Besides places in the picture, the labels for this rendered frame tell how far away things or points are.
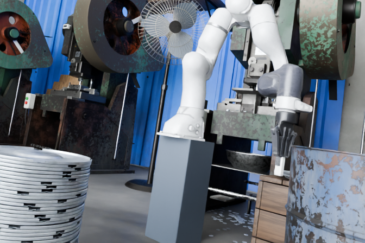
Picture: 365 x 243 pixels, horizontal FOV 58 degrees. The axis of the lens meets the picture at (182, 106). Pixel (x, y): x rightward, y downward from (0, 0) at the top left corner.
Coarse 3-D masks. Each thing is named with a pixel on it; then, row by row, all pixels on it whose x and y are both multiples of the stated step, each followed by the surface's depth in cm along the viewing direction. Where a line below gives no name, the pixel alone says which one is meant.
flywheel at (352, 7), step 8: (344, 0) 189; (352, 0) 187; (344, 8) 188; (352, 8) 186; (360, 8) 189; (344, 16) 189; (352, 16) 187; (360, 16) 193; (344, 24) 221; (344, 32) 220; (344, 40) 219; (344, 48) 216
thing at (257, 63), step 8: (256, 48) 211; (256, 56) 210; (264, 56) 208; (248, 64) 213; (256, 64) 206; (264, 64) 204; (272, 64) 207; (248, 72) 212; (256, 72) 206; (264, 72) 204
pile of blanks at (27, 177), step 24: (0, 168) 77; (24, 168) 77; (48, 168) 79; (72, 168) 84; (0, 192) 79; (24, 192) 79; (48, 192) 80; (72, 192) 84; (0, 216) 76; (24, 216) 77; (48, 216) 79; (72, 216) 85; (0, 240) 76; (24, 240) 77; (48, 240) 80; (72, 240) 87
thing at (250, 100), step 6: (234, 90) 194; (240, 90) 190; (246, 90) 188; (252, 90) 186; (246, 96) 200; (252, 96) 198; (258, 96) 198; (264, 96) 201; (246, 102) 199; (252, 102) 197; (258, 102) 199; (246, 108) 199; (252, 108) 196
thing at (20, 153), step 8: (0, 152) 85; (8, 152) 88; (16, 152) 87; (24, 152) 88; (32, 152) 90; (40, 152) 93; (48, 152) 96; (56, 152) 105; (64, 152) 106; (16, 160) 77; (24, 160) 77; (32, 160) 78; (40, 160) 82; (48, 160) 85; (56, 160) 87; (64, 160) 89; (72, 160) 92; (80, 160) 94; (88, 160) 97
